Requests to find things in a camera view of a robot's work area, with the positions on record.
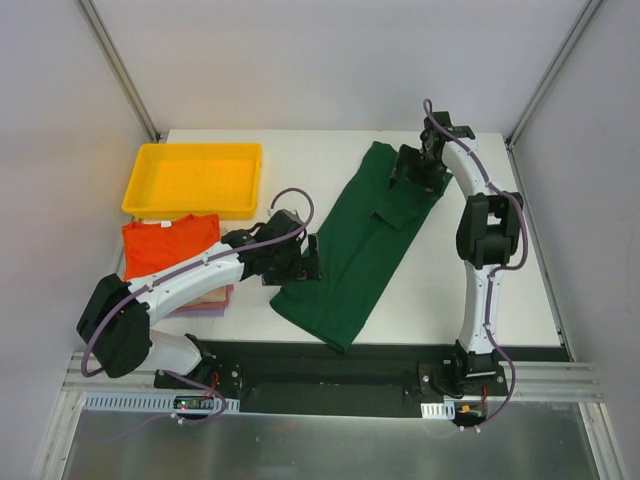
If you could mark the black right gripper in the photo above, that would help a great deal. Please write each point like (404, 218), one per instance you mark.
(410, 167)

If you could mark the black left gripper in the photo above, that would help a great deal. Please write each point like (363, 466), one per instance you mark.
(300, 263)

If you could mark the green t-shirt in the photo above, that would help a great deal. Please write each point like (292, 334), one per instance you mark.
(360, 245)

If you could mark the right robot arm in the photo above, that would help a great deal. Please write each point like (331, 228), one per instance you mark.
(491, 225)

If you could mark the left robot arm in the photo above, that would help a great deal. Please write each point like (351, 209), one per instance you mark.
(119, 320)

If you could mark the beige folded t-shirt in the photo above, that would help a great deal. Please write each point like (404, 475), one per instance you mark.
(215, 296)

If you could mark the pink folded t-shirt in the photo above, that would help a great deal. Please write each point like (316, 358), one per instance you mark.
(229, 290)

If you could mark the lilac folded t-shirt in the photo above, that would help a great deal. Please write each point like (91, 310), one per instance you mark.
(198, 311)

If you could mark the orange folded t-shirt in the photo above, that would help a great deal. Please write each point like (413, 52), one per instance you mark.
(152, 247)

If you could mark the yellow plastic tray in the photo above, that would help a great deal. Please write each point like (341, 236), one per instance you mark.
(171, 180)

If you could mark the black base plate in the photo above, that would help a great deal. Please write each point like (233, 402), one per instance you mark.
(369, 380)

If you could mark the right aluminium frame post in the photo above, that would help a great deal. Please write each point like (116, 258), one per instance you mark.
(570, 42)

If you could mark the aluminium frame post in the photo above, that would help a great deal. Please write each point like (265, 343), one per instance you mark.
(108, 48)
(570, 42)

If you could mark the aluminium front rail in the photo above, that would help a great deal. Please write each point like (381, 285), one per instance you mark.
(557, 382)

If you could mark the white slotted cable duct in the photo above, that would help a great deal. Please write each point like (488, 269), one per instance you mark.
(158, 403)

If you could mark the left aluminium frame post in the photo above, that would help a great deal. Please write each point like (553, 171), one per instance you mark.
(108, 48)

